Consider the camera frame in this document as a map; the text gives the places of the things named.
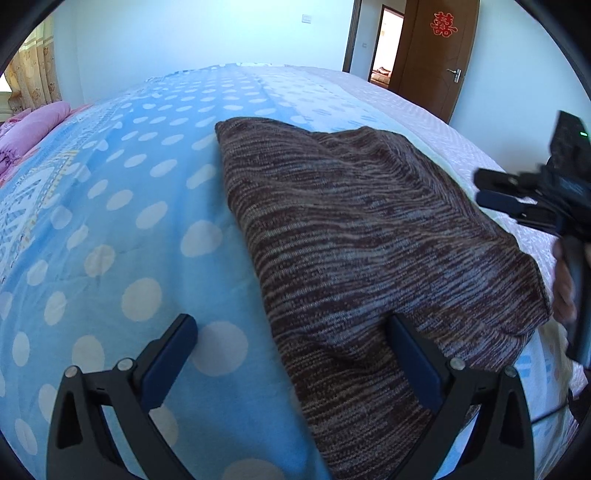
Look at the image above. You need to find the pink pillow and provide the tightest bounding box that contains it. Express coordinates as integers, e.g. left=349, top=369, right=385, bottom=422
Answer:
left=0, top=100, right=73, bottom=178

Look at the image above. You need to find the dark wooden door frame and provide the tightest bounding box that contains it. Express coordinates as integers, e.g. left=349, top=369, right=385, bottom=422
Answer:
left=342, top=0, right=407, bottom=88

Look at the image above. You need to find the red paper door decoration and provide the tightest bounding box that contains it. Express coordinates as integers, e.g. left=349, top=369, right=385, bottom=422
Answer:
left=430, top=11, right=459, bottom=38

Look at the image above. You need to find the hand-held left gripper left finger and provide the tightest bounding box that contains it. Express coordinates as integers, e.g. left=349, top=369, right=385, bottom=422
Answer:
left=45, top=314, right=199, bottom=480

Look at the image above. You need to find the brown knitted sweater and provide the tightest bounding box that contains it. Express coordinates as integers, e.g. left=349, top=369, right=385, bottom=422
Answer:
left=215, top=117, right=553, bottom=480

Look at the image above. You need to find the person's right hand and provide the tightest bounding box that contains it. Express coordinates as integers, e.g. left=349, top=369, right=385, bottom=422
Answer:
left=551, top=240, right=591, bottom=324

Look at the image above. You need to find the patterned blue pink bedsheet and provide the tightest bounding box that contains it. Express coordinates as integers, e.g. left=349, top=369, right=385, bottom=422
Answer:
left=0, top=62, right=583, bottom=480

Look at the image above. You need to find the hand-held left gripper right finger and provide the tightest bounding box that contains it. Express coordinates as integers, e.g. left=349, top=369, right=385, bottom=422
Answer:
left=387, top=314, right=536, bottom=480

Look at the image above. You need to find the yellow floral curtain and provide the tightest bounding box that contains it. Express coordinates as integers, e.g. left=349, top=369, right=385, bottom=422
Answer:
left=4, top=25, right=64, bottom=114

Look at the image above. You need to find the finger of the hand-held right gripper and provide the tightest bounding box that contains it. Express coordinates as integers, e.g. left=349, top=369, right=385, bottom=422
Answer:
left=473, top=168, right=548, bottom=191
left=475, top=189, right=565, bottom=228

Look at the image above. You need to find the brown wooden door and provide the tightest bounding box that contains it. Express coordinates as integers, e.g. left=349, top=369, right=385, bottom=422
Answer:
left=390, top=0, right=482, bottom=124

